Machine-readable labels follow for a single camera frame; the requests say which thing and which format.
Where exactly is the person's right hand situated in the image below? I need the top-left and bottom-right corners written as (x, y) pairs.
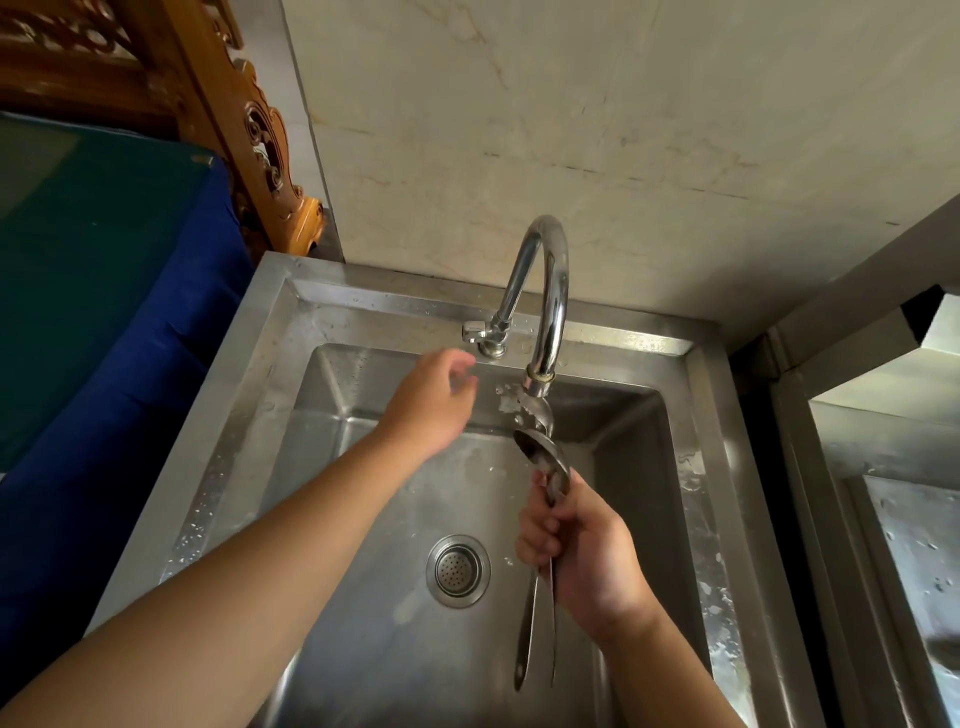
top-left (515, 468), bottom-right (664, 648)

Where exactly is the person's left hand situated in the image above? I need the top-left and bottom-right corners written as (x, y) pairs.
top-left (372, 348), bottom-right (480, 464)

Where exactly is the steel spoon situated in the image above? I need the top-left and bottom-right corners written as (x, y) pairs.
top-left (517, 393), bottom-right (562, 688)
top-left (512, 428), bottom-right (573, 693)

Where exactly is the person's right forearm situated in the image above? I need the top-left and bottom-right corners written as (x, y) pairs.
top-left (597, 606), bottom-right (745, 728)

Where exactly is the person's left forearm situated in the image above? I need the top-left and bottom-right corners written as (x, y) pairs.
top-left (0, 421), bottom-right (421, 728)

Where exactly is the round sink drain strainer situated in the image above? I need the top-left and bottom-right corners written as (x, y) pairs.
top-left (425, 534), bottom-right (493, 609)

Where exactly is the chrome gooseneck faucet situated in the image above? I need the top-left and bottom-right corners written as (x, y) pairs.
top-left (461, 215), bottom-right (571, 399)

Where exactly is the stainless steel sink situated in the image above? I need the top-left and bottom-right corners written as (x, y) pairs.
top-left (771, 292), bottom-right (960, 728)
top-left (86, 251), bottom-right (828, 728)

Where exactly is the blue cloth cover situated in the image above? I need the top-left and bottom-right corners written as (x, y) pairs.
top-left (0, 153), bottom-right (258, 708)

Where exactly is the green board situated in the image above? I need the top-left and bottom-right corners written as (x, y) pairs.
top-left (0, 112), bottom-right (219, 472)

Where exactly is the carved wooden furniture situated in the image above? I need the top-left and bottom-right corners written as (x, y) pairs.
top-left (0, 0), bottom-right (328, 262)

